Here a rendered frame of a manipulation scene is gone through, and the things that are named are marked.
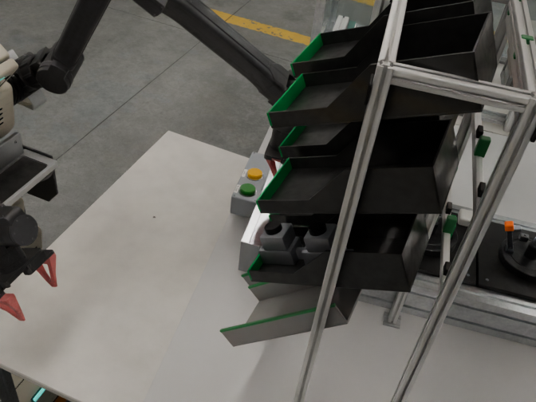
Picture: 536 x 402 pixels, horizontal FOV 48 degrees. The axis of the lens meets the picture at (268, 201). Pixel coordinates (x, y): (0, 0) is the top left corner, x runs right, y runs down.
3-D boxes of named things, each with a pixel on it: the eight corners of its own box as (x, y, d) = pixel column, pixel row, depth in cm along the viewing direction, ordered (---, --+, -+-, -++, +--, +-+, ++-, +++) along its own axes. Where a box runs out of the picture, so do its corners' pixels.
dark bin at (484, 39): (270, 128, 84) (254, 79, 80) (305, 88, 93) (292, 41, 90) (482, 112, 70) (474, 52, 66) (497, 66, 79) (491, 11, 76)
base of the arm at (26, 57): (27, 52, 151) (-8, 72, 142) (45, 41, 146) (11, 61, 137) (48, 82, 154) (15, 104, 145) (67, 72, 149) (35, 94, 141)
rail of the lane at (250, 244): (238, 269, 150) (241, 238, 143) (307, 96, 217) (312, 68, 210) (258, 275, 150) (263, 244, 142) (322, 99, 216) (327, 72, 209)
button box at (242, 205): (229, 213, 160) (230, 195, 156) (250, 167, 175) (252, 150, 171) (254, 219, 159) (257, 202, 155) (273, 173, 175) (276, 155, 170)
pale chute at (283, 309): (232, 347, 118) (218, 331, 117) (260, 301, 127) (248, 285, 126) (348, 324, 100) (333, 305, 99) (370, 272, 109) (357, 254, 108)
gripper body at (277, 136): (297, 143, 149) (302, 118, 145) (289, 167, 142) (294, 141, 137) (272, 136, 150) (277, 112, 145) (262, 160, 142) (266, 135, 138)
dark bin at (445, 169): (259, 214, 94) (245, 173, 91) (291, 169, 104) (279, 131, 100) (441, 214, 80) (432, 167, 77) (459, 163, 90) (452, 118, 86)
